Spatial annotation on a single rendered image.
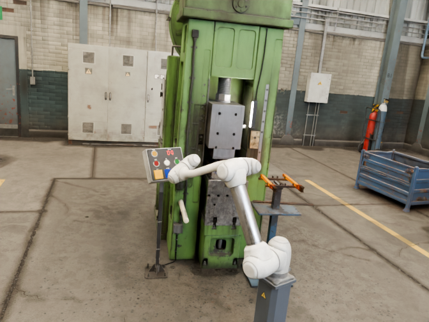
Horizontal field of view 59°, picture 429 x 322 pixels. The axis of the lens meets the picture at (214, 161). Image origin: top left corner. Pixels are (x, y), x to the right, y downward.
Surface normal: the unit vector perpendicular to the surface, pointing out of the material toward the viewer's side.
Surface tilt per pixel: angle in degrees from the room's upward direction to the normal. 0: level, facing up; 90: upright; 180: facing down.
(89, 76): 90
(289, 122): 90
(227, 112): 90
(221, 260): 89
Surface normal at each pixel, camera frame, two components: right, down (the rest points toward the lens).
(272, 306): -0.16, 0.23
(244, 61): 0.19, 0.26
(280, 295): 0.58, 0.25
